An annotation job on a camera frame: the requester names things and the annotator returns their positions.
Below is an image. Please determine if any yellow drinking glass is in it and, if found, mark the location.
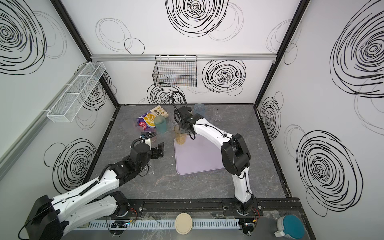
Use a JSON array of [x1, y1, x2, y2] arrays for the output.
[[174, 125, 187, 145]]

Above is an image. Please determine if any blue drinking glass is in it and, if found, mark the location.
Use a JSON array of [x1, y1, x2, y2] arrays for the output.
[[193, 103, 206, 118]]

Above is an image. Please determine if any teal drinking glass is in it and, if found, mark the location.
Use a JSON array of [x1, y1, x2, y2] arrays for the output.
[[154, 116, 167, 134]]

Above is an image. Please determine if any lilac plastic tray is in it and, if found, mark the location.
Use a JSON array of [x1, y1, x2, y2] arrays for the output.
[[174, 135, 224, 175]]

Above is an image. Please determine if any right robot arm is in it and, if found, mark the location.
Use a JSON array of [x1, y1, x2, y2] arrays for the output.
[[176, 114, 254, 216]]

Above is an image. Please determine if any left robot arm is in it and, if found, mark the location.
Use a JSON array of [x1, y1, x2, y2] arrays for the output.
[[23, 142, 164, 240]]

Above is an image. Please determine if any pink drinking glass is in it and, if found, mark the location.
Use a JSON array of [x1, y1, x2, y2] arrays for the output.
[[145, 128, 157, 133]]

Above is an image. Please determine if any colourful snack bag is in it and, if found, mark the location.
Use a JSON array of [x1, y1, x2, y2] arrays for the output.
[[137, 106, 169, 130]]

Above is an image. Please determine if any clear glass far right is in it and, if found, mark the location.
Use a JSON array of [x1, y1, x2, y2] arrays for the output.
[[213, 106, 225, 122]]

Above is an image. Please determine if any beige round lid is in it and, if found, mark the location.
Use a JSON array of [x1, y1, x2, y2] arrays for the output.
[[175, 213, 193, 235]]

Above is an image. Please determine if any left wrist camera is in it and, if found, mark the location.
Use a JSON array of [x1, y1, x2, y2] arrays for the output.
[[141, 132, 156, 140]]

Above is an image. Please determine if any black wire basket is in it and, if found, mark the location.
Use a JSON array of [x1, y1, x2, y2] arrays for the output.
[[152, 55, 198, 88]]

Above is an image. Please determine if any white slotted cable duct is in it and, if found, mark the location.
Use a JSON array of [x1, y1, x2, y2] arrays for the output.
[[76, 219, 240, 231]]

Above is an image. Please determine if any white mesh wall shelf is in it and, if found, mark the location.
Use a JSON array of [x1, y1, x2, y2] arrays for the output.
[[47, 62, 106, 123]]

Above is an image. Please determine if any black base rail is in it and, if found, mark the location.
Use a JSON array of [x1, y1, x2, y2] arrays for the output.
[[128, 198, 303, 218]]

